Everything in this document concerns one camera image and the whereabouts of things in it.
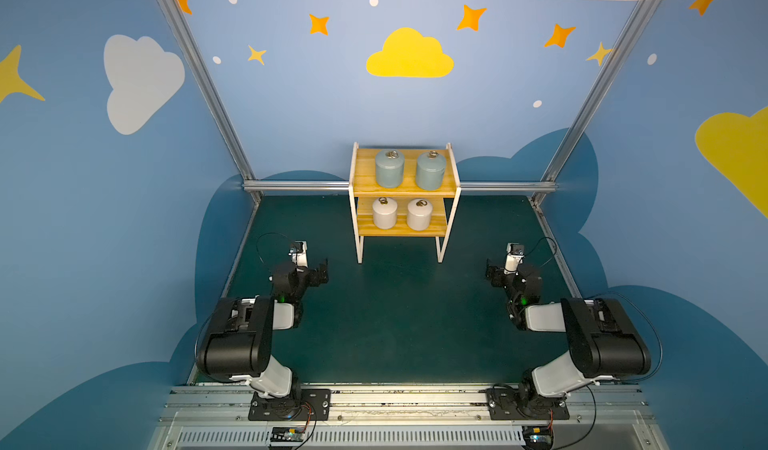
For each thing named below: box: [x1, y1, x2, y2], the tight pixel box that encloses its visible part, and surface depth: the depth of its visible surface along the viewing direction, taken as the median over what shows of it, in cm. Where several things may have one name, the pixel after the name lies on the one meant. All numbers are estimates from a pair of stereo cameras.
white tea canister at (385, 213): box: [373, 196, 398, 230], surface depth 89 cm
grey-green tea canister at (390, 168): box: [376, 149, 405, 189], surface depth 76 cm
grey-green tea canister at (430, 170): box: [416, 150, 446, 191], surface depth 76 cm
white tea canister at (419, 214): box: [407, 198, 433, 231], surface depth 88 cm
